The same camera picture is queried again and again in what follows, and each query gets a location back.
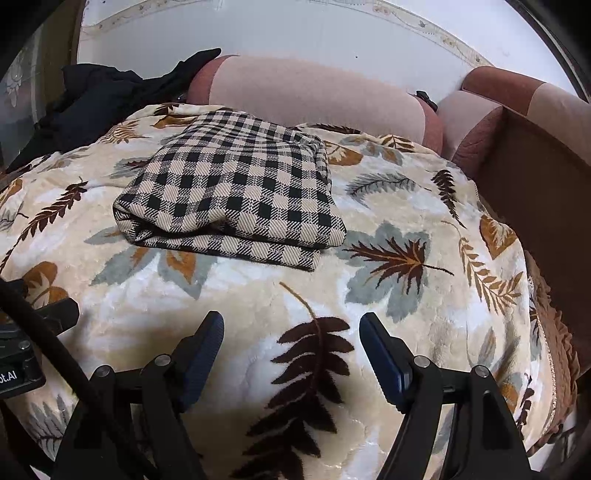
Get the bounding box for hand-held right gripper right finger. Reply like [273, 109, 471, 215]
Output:
[359, 312, 539, 480]

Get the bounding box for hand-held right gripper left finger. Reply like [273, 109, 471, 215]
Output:
[51, 310, 225, 480]

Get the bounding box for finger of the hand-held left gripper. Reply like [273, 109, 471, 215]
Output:
[29, 296, 81, 336]

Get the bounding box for black beige checked coat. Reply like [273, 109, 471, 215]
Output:
[113, 109, 348, 271]

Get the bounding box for dark clothes pile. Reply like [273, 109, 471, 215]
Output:
[7, 48, 222, 171]

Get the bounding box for leaf print fleece blanket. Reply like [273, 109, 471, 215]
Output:
[0, 102, 555, 480]

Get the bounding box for brown ruffled sofa cover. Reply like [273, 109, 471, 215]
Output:
[524, 251, 581, 446]

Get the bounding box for wooden cabinet with glass door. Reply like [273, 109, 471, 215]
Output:
[0, 0, 86, 171]

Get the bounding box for black cable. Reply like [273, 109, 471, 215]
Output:
[0, 279, 160, 480]

